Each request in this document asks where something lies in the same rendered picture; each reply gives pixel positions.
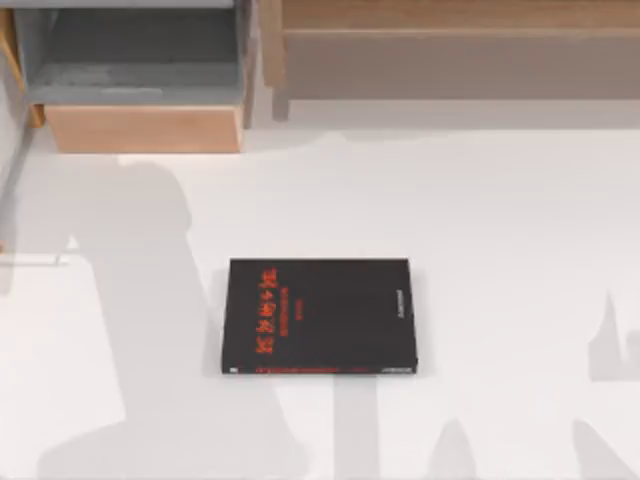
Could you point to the pulled-out drawer with grey inside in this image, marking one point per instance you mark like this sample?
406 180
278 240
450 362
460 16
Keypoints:
135 55

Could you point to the pale wooden drawer front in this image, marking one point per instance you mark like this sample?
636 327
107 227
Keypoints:
142 128

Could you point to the wooden open shelf unit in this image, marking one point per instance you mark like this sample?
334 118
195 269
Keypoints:
450 55

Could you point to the black book with red lettering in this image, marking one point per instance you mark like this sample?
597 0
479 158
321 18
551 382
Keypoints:
320 320

